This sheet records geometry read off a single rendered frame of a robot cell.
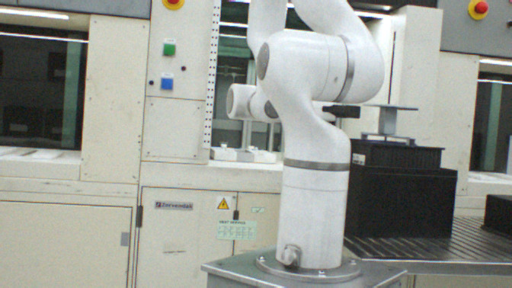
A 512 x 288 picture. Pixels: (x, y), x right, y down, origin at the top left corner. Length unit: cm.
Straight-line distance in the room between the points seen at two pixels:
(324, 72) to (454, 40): 100
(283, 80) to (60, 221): 97
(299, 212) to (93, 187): 86
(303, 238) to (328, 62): 31
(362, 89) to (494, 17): 105
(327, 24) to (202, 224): 85
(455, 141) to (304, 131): 102
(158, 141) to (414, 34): 84
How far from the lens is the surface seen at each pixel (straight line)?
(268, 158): 192
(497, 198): 167
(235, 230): 173
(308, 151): 97
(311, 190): 97
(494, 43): 199
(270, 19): 133
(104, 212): 171
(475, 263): 128
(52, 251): 175
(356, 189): 137
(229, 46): 220
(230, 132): 260
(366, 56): 101
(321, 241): 99
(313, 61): 96
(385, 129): 151
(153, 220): 171
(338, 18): 106
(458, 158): 194
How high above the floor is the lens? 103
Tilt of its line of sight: 3 degrees down
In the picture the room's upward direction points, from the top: 5 degrees clockwise
